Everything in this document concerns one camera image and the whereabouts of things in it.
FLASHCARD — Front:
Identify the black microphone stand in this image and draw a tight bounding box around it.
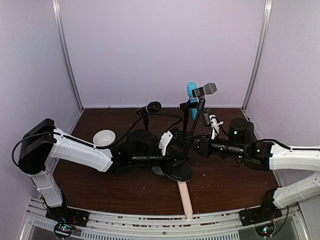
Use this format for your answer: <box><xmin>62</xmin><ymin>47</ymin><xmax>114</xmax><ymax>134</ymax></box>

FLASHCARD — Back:
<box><xmin>143</xmin><ymin>114</ymin><xmax>150</xmax><ymax>131</ymax></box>
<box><xmin>166</xmin><ymin>82</ymin><xmax>218</xmax><ymax>182</ymax></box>
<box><xmin>179</xmin><ymin>100</ymin><xmax>198</xmax><ymax>139</ymax></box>

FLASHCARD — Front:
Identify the blue toy microphone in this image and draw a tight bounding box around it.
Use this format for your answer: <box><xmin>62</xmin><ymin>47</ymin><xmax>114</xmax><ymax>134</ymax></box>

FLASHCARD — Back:
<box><xmin>187</xmin><ymin>81</ymin><xmax>198</xmax><ymax>120</ymax></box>

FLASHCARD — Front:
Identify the black microphone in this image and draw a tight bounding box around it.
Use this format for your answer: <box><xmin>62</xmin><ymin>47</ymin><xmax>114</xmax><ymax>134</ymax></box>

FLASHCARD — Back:
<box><xmin>135</xmin><ymin>101</ymin><xmax>162</xmax><ymax>116</ymax></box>

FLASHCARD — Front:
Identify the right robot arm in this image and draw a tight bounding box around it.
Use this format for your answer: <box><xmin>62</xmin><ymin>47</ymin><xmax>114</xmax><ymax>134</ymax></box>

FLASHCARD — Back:
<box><xmin>183</xmin><ymin>118</ymin><xmax>320</xmax><ymax>209</ymax></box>

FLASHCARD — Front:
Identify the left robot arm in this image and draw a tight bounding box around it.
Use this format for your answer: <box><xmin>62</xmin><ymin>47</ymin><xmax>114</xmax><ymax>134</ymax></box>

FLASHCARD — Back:
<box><xmin>11</xmin><ymin>118</ymin><xmax>187</xmax><ymax>216</ymax></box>

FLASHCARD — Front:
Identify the green ceramic bowl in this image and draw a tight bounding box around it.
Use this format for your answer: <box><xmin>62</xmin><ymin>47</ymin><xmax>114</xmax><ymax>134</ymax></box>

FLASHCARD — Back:
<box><xmin>151</xmin><ymin>166</ymin><xmax>166</xmax><ymax>176</ymax></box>

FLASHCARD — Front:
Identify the pink toy microphone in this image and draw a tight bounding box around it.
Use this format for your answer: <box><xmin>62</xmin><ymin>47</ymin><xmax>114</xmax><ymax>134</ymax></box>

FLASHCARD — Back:
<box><xmin>177</xmin><ymin>181</ymin><xmax>193</xmax><ymax>221</ymax></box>

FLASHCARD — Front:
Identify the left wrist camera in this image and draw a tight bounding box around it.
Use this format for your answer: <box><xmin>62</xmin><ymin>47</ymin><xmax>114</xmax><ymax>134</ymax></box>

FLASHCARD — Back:
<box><xmin>158</xmin><ymin>127</ymin><xmax>182</xmax><ymax>156</ymax></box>

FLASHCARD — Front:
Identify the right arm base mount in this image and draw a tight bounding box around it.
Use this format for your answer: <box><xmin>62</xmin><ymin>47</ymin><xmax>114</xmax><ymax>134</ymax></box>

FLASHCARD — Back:
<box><xmin>239</xmin><ymin>206</ymin><xmax>282</xmax><ymax>239</ymax></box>

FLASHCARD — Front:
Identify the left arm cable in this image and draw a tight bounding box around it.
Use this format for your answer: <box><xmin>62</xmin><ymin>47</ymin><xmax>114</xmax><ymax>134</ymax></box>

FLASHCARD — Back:
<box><xmin>13</xmin><ymin>113</ymin><xmax>183</xmax><ymax>173</ymax></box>

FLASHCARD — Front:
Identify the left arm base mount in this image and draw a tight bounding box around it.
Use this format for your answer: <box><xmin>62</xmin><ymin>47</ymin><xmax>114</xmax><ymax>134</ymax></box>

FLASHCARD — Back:
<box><xmin>45</xmin><ymin>206</ymin><xmax>90</xmax><ymax>239</ymax></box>

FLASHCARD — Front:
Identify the right aluminium frame post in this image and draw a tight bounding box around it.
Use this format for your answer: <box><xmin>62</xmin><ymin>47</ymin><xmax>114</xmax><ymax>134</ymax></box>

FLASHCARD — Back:
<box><xmin>242</xmin><ymin>0</ymin><xmax>273</xmax><ymax>112</ymax></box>

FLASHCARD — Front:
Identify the aluminium frame post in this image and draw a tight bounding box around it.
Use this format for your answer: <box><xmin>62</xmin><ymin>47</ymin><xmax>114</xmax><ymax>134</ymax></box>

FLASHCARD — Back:
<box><xmin>52</xmin><ymin>0</ymin><xmax>84</xmax><ymax>112</ymax></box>
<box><xmin>242</xmin><ymin>0</ymin><xmax>273</xmax><ymax>112</ymax></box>

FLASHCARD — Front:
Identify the left aluminium frame post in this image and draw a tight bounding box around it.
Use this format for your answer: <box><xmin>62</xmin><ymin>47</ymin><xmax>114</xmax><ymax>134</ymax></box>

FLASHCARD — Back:
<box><xmin>52</xmin><ymin>0</ymin><xmax>84</xmax><ymax>112</ymax></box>

